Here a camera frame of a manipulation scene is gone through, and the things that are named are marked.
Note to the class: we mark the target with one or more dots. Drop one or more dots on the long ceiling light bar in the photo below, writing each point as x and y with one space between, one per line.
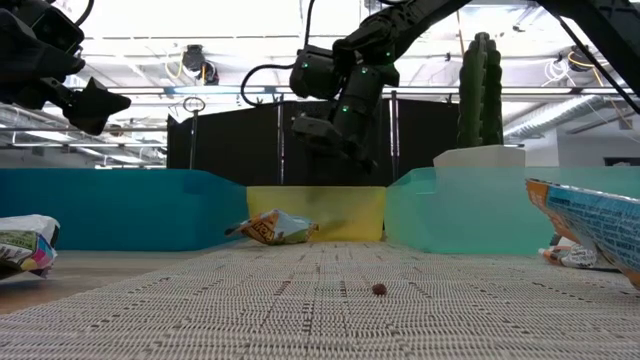
430 90

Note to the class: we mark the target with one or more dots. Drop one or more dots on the blue and orange granola bar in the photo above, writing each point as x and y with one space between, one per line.
275 227

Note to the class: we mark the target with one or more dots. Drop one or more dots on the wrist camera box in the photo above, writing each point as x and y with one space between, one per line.
315 131
57 30

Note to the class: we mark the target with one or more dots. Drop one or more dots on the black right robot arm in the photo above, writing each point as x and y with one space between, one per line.
400 20

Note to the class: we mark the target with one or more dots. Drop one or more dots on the blue and silver granola bar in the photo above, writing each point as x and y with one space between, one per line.
25 245

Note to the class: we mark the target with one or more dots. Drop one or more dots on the grey woven placemat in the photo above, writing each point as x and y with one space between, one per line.
300 325

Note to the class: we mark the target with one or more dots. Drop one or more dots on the black partition screen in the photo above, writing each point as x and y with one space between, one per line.
240 145

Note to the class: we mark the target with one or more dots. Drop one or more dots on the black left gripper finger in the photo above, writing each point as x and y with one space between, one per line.
95 107

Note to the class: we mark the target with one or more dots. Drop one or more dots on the silver and orange granola bar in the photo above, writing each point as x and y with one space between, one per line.
570 256

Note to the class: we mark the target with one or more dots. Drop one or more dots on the white plant pot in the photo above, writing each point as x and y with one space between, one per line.
480 156

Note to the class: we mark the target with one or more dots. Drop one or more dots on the small brown crumb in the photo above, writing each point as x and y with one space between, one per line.
379 289

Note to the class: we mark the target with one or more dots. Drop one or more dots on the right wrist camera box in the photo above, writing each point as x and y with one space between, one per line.
315 131

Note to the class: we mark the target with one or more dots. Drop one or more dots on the green cactus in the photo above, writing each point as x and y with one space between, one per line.
480 90

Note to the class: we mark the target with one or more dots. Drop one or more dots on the yellow translucent plastic bin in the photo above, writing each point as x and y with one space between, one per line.
350 215

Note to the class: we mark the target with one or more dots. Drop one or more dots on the black wall monitor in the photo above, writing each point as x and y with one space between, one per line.
622 162

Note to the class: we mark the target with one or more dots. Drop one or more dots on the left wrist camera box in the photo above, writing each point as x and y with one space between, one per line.
57 30

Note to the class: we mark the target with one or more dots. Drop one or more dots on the dark blue plastic bin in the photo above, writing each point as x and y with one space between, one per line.
125 210

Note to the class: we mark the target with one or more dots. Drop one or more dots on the teal translucent plastic bin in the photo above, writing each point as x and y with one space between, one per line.
475 215

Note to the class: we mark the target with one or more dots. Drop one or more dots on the blue granola bar red ends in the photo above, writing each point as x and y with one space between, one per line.
600 225

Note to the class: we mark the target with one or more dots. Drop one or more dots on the silver ventilation duct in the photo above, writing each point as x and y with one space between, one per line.
550 117

